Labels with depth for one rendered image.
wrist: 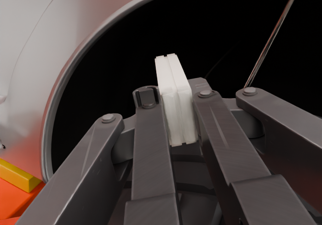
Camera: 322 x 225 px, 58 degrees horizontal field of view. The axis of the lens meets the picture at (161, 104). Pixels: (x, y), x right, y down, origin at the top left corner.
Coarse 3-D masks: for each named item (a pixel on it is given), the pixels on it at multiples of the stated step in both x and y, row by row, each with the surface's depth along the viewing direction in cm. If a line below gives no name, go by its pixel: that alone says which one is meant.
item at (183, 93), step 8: (168, 56) 19; (176, 56) 19; (168, 64) 18; (176, 64) 17; (176, 72) 16; (176, 80) 15; (184, 80) 14; (176, 88) 14; (184, 88) 14; (176, 96) 14; (184, 96) 14; (184, 104) 14; (192, 104) 14; (184, 112) 14; (192, 112) 14; (184, 120) 14; (192, 120) 14; (184, 128) 14; (192, 128) 14; (184, 136) 14; (192, 136) 14
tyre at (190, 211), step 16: (192, 144) 29; (176, 160) 28; (192, 160) 27; (128, 176) 27; (176, 176) 25; (192, 176) 24; (208, 176) 24; (128, 192) 24; (192, 192) 24; (208, 192) 23; (192, 208) 21; (208, 208) 21; (112, 224) 22; (192, 224) 20; (208, 224) 20; (224, 224) 20; (320, 224) 20
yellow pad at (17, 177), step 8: (0, 160) 72; (0, 168) 72; (8, 168) 71; (16, 168) 72; (0, 176) 73; (8, 176) 72; (16, 176) 71; (24, 176) 70; (32, 176) 71; (16, 184) 72; (24, 184) 71; (32, 184) 72
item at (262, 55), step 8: (288, 0) 57; (296, 0) 57; (288, 8) 58; (280, 16) 59; (288, 16) 59; (272, 24) 61; (280, 24) 60; (272, 32) 61; (264, 40) 63; (272, 40) 61; (264, 48) 62; (256, 56) 65; (264, 56) 63; (256, 64) 64; (248, 72) 67; (256, 72) 65; (248, 80) 67; (240, 88) 69; (232, 96) 68
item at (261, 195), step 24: (216, 96) 13; (216, 120) 11; (216, 144) 9; (240, 144) 9; (216, 168) 9; (240, 168) 8; (264, 168) 8; (216, 192) 11; (240, 192) 7; (264, 192) 6; (288, 192) 6; (240, 216) 7; (264, 216) 6; (288, 216) 6
